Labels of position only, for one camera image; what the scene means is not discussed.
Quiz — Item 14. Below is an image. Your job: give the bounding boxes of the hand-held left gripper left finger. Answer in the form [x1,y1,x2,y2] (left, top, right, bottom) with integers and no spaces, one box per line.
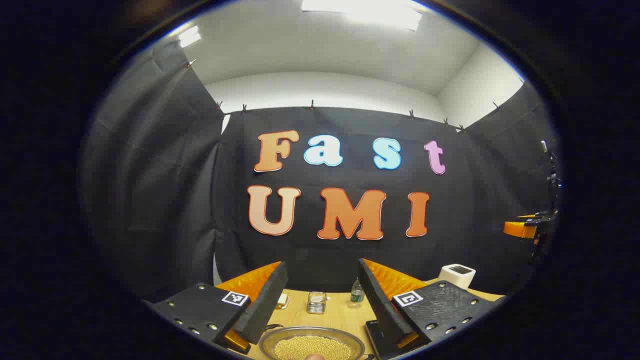
[142,260,289,356]

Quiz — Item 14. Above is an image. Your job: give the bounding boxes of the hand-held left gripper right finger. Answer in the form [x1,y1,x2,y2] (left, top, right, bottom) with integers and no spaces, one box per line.
[357,258,506,359]

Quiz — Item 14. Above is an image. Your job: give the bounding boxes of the black induction cooktop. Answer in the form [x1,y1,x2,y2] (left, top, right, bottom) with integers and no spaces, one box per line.
[364,320,397,360]

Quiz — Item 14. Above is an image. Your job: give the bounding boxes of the stainless steel pot black handles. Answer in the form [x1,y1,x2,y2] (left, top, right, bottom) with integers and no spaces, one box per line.
[257,326,368,360]

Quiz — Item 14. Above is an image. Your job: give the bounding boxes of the clear plastic water bottle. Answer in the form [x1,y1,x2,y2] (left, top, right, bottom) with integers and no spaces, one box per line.
[349,279,365,308]

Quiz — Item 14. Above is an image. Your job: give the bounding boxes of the pile of yellow soybeans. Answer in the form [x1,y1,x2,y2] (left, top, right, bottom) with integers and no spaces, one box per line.
[273,335,352,360]

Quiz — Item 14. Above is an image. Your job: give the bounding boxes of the white toaster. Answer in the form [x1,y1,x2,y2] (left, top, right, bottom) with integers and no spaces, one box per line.
[438,263,477,290]

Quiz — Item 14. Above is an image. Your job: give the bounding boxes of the black backdrop cloth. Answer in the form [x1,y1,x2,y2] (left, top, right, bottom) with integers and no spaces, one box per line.
[80,40,561,301]

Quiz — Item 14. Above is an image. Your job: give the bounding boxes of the ceiling light panel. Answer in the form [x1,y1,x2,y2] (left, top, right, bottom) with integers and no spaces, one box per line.
[177,25,203,49]
[300,0,424,32]

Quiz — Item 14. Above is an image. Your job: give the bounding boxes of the metal wire utensil holder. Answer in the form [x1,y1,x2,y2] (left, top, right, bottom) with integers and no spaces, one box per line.
[307,291,328,315]

